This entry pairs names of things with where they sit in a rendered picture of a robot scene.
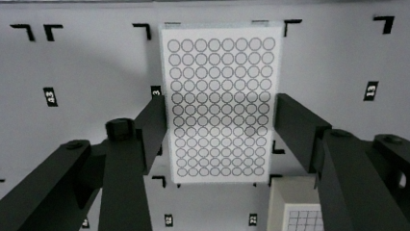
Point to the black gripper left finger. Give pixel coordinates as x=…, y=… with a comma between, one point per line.
x=47, y=199

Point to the white deep-well plate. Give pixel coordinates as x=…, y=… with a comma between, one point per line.
x=294, y=205

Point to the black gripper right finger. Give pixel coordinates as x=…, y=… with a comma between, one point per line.
x=351, y=174

